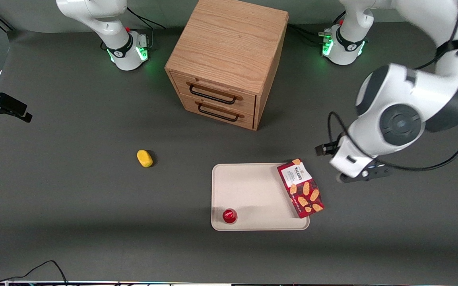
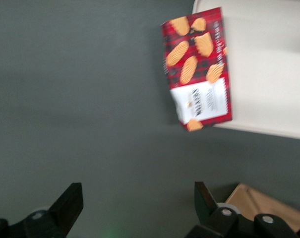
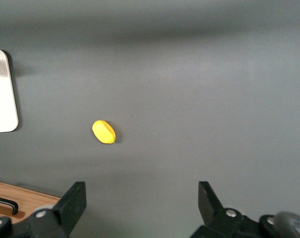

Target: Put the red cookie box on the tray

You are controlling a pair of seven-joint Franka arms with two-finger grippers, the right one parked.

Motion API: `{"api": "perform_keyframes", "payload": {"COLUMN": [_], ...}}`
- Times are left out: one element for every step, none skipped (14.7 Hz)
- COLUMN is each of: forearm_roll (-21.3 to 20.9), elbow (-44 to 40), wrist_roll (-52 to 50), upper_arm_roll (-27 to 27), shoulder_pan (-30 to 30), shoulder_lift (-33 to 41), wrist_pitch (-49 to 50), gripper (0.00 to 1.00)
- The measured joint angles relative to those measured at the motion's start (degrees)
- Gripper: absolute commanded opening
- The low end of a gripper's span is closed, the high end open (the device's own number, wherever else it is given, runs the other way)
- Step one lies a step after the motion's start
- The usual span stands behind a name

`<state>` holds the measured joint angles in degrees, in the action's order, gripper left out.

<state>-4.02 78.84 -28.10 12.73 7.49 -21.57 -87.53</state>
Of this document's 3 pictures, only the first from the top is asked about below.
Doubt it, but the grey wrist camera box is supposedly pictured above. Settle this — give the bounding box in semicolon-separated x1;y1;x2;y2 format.
336;160;393;184

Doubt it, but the black right arm base cable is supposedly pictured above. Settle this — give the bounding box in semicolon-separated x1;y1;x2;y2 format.
126;7;166;49

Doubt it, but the yellow sponge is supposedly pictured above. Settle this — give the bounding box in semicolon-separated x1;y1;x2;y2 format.
136;149;154;168

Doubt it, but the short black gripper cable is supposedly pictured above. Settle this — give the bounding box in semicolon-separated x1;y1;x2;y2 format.
327;112;351;150

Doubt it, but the black cable at table edge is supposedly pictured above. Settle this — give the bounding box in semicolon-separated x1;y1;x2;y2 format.
0;260;69;286

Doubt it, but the beige plastic tray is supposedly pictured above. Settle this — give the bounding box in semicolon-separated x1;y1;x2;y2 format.
211;162;310;231

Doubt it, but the wooden two-drawer cabinet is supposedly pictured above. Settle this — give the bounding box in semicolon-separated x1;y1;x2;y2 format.
165;0;289;131

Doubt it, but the red cookie box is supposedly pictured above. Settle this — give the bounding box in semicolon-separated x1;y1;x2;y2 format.
277;158;325;219

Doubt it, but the long black drawer handle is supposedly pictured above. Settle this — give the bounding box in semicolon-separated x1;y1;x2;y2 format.
189;84;238;105

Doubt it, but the red capsule cup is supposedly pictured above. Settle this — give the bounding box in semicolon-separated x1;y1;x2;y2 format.
222;208;238;225

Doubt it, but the black arm base cable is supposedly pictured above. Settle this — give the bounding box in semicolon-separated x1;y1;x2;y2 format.
288;12;347;46
126;7;166;49

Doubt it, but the short black drawer handle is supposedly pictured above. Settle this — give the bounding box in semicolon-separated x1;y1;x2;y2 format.
198;102;240;122

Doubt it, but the wooden drawer with long handle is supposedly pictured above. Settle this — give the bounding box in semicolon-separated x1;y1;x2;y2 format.
171;71;257;116

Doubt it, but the wooden drawer with short handle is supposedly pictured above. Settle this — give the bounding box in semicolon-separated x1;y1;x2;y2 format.
180;95;255;130

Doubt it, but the black left arm base cable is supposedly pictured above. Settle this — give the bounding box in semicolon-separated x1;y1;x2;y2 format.
288;12;347;46

